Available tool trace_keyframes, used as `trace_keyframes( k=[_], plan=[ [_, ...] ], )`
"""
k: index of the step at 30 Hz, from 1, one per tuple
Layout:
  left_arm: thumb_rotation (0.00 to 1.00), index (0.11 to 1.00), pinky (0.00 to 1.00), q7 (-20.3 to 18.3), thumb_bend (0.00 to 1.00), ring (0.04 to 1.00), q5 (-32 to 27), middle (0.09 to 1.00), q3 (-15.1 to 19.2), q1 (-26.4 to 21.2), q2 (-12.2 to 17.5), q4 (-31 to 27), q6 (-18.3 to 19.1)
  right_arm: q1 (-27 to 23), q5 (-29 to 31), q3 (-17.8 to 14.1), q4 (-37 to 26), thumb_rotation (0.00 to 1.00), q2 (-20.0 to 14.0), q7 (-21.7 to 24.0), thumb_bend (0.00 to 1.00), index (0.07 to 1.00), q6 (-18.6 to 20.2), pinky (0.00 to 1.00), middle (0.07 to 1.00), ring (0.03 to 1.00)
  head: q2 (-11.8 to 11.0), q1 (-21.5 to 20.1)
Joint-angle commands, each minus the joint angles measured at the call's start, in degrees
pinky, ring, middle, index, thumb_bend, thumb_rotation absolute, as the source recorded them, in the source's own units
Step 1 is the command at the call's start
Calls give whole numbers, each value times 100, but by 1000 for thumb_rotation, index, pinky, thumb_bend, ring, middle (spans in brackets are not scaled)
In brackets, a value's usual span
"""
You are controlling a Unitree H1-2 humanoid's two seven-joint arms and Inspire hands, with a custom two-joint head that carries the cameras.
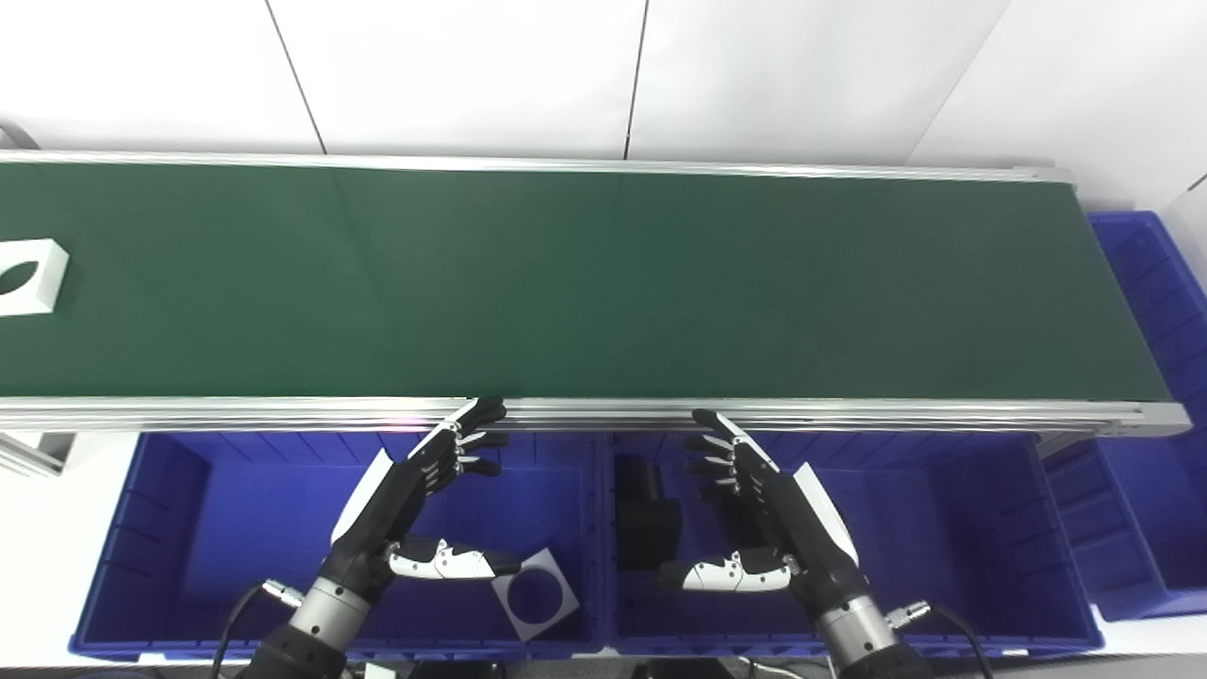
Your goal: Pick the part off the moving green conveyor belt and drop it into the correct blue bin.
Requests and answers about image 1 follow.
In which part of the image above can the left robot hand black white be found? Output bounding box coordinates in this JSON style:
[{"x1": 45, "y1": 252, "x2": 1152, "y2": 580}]
[{"x1": 321, "y1": 397, "x2": 522, "y2": 604}]

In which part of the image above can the white square part round hole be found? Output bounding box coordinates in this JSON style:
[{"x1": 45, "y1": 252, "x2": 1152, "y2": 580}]
[
  {"x1": 490, "y1": 547, "x2": 581, "y2": 642},
  {"x1": 0, "y1": 239, "x2": 70, "y2": 318}
]

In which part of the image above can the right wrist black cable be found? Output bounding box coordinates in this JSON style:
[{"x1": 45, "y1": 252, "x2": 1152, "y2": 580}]
[{"x1": 885, "y1": 601, "x2": 993, "y2": 679}]

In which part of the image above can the blue plastic bin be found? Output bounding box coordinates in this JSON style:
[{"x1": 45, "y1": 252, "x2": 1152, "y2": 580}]
[
  {"x1": 1037, "y1": 210, "x2": 1207, "y2": 621},
  {"x1": 68, "y1": 429, "x2": 604, "y2": 661},
  {"x1": 599, "y1": 429, "x2": 1104, "y2": 656}
]

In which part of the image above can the green conveyor belt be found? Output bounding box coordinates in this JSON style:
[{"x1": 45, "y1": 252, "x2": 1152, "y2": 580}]
[{"x1": 0, "y1": 162, "x2": 1173, "y2": 402}]

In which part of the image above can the aluminium conveyor support leg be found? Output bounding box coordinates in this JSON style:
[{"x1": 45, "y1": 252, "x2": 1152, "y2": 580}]
[{"x1": 0, "y1": 432, "x2": 74, "y2": 475}]

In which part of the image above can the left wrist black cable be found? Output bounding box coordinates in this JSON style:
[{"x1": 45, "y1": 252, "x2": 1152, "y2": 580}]
[{"x1": 209, "y1": 580, "x2": 305, "y2": 679}]

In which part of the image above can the black block part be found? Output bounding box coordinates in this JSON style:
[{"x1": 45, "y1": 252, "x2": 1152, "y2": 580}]
[{"x1": 615, "y1": 455, "x2": 683, "y2": 570}]

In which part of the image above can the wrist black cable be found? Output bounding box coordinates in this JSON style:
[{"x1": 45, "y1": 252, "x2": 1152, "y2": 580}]
[
  {"x1": 885, "y1": 601, "x2": 993, "y2": 679},
  {"x1": 209, "y1": 580, "x2": 305, "y2": 679}
]

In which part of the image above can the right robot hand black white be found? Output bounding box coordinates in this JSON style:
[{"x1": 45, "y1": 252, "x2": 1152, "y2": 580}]
[{"x1": 657, "y1": 408, "x2": 870, "y2": 619}]

